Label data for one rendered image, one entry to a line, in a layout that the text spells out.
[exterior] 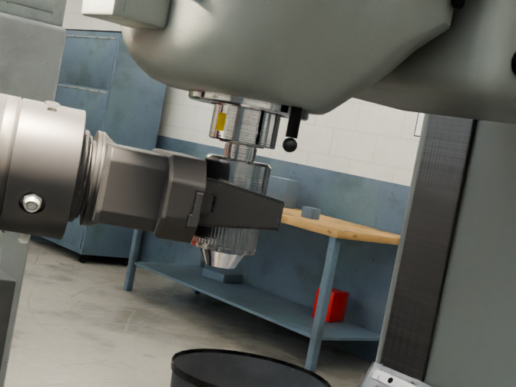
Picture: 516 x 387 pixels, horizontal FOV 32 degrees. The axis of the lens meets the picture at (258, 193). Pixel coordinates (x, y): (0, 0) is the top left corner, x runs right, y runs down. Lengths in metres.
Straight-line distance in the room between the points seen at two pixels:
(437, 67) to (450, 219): 0.34
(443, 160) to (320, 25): 0.45
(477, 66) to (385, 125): 5.64
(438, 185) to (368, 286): 5.24
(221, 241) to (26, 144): 0.15
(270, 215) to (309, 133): 6.18
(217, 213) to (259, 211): 0.03
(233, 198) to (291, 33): 0.12
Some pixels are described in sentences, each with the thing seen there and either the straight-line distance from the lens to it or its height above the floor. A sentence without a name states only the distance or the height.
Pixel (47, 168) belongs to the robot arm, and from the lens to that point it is 0.58.
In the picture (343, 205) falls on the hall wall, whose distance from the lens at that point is 6.43.
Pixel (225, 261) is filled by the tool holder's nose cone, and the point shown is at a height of 1.20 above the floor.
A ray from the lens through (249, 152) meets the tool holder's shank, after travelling 0.63.
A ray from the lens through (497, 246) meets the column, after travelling 0.94.
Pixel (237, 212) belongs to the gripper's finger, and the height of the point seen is 1.23.
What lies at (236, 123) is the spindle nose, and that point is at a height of 1.29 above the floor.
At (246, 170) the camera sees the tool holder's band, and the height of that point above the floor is 1.26.
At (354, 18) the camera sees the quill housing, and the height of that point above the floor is 1.37.
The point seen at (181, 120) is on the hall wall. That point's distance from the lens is 8.09.
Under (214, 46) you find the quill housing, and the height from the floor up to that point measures 1.33.
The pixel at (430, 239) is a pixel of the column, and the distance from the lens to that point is 0.98.
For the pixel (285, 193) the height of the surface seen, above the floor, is 0.98.
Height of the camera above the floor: 1.28
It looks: 3 degrees down
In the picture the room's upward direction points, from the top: 11 degrees clockwise
